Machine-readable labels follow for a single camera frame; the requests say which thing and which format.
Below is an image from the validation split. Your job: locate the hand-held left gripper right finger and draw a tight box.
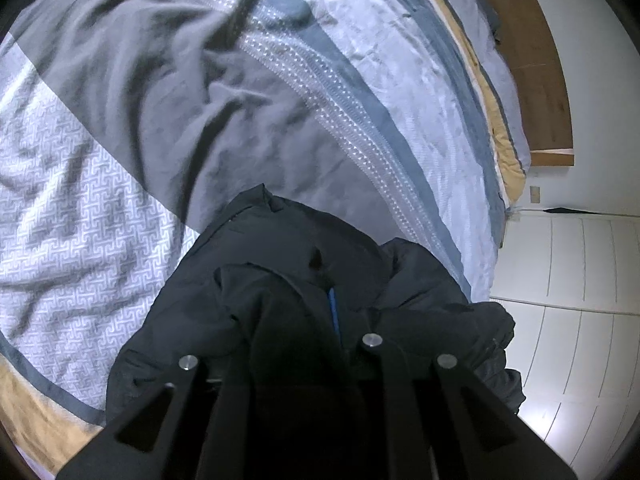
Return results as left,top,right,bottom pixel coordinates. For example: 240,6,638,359
326,286,578,480

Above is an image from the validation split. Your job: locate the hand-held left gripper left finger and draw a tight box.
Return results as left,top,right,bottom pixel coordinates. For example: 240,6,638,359
55,354,253,480

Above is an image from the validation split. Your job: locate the black puffer jacket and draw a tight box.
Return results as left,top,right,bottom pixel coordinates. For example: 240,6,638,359
106,183,527,428

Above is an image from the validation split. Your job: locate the white wardrobe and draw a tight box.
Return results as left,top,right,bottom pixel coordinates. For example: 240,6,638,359
489,206,640,480

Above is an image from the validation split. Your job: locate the striped duvet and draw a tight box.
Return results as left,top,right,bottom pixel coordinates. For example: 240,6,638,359
0,0,533,476

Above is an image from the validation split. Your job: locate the wooden headboard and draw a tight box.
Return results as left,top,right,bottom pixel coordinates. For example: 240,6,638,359
451,0,575,167

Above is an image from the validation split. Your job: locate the grey pillow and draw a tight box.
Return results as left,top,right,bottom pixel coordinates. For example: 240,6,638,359
466,0,504,45

